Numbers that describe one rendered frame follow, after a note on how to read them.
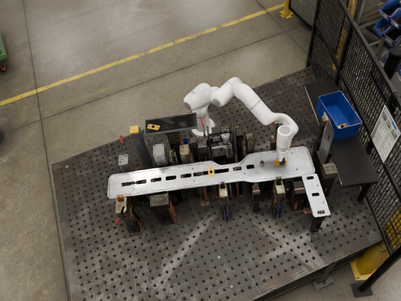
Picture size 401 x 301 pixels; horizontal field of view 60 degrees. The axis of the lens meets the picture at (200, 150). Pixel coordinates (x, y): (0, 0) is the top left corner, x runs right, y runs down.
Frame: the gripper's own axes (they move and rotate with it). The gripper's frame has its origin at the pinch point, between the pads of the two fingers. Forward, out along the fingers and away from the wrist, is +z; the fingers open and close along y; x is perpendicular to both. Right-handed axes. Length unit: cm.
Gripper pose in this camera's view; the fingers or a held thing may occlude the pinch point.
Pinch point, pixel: (281, 159)
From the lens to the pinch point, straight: 232.9
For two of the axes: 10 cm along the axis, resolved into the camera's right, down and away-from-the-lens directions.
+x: 9.9, -1.4, -0.4
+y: 0.9, 8.1, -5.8
